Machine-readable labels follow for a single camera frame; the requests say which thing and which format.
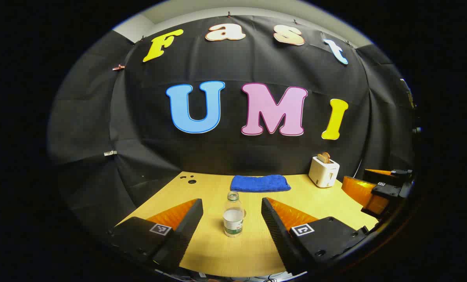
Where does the clear plastic water bottle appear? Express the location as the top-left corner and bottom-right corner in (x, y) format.
(223, 192), (246, 238)

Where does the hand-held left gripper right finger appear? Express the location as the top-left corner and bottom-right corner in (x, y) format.
(261, 197), (379, 275)

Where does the blue folded towel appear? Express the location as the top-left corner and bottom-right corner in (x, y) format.
(230, 175), (291, 193)

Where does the white toaster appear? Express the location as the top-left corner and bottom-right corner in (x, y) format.
(308, 156), (340, 188)

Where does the black backdrop cloth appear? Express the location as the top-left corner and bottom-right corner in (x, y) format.
(47, 15), (416, 235)

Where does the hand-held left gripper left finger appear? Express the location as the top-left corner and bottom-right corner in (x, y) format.
(107, 198), (204, 271)

